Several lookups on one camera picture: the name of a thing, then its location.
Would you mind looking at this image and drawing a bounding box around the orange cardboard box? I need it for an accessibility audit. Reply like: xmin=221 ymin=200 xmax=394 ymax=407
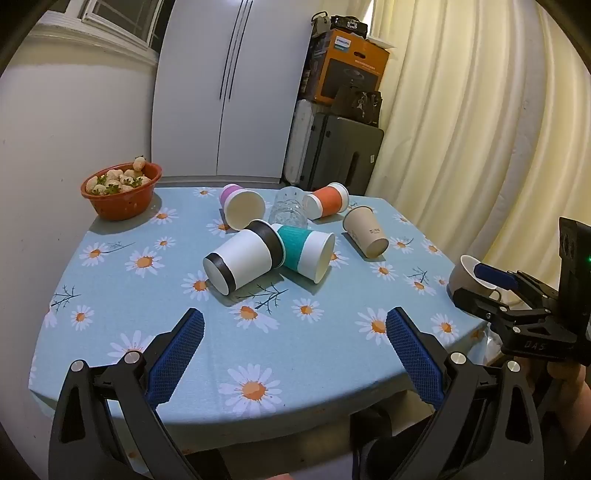
xmin=302 ymin=30 xmax=391 ymax=104

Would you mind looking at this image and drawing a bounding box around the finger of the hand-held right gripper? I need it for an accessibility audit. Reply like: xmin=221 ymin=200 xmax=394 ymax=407
xmin=451 ymin=286 xmax=551 ymax=326
xmin=473 ymin=261 xmax=556 ymax=309

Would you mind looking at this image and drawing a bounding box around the red bowl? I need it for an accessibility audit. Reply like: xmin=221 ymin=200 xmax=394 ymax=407
xmin=81 ymin=162 xmax=163 ymax=221

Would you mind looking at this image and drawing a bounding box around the blue daisy tablecloth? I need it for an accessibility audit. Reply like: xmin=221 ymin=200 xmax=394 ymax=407
xmin=28 ymin=185 xmax=490 ymax=455

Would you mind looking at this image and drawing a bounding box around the person's right hand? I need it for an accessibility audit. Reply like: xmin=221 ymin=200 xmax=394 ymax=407
xmin=551 ymin=364 xmax=591 ymax=457

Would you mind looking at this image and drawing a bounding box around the pile of white strawberries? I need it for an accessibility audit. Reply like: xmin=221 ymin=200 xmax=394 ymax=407
xmin=86 ymin=156 xmax=152 ymax=195

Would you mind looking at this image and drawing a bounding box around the clear glass cup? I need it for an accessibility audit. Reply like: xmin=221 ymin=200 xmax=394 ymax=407
xmin=268 ymin=186 xmax=308 ymax=230

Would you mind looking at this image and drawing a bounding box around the black device on box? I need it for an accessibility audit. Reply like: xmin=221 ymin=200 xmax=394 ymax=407
xmin=311 ymin=13 xmax=370 ymax=40

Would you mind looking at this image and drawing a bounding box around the white window frame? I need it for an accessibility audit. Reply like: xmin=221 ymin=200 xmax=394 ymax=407
xmin=78 ymin=0 xmax=176 ymax=49

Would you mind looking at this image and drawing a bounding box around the purple paper cup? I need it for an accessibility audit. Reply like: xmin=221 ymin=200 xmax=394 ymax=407
xmin=219 ymin=184 xmax=267 ymax=232

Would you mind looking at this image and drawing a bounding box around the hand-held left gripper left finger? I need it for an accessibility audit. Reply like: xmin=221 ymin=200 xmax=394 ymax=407
xmin=48 ymin=308 xmax=232 ymax=480

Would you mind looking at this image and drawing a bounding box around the white refrigerator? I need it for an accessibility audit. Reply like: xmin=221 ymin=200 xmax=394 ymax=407
xmin=151 ymin=0 xmax=324 ymax=181

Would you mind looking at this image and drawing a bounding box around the orange paper cup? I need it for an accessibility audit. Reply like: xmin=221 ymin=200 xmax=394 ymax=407
xmin=302 ymin=182 xmax=350 ymax=221

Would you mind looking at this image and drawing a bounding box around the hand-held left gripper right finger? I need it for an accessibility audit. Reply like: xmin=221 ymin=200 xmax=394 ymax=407
xmin=383 ymin=307 xmax=546 ymax=480

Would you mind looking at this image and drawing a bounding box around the beige paper cup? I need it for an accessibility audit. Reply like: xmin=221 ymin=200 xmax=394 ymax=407
xmin=342 ymin=206 xmax=389 ymax=259

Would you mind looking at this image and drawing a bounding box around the black bag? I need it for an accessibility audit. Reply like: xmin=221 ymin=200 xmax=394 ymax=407
xmin=330 ymin=84 xmax=384 ymax=127

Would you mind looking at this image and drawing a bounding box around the grey paper cup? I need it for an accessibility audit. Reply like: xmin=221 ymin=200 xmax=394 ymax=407
xmin=447 ymin=255 xmax=504 ymax=315

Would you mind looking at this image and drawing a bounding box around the white cup with black bands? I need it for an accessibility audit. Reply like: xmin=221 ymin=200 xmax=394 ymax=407
xmin=203 ymin=220 xmax=286 ymax=296

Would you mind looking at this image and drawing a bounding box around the cream curtain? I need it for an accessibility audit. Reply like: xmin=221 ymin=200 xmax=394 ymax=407
xmin=365 ymin=0 xmax=591 ymax=287

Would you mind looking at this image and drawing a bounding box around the teal paper cup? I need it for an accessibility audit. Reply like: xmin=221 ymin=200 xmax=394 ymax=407
xmin=270 ymin=223 xmax=335 ymax=284

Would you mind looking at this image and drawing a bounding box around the dark grey case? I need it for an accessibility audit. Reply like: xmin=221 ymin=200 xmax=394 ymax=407
xmin=300 ymin=113 xmax=385 ymax=197

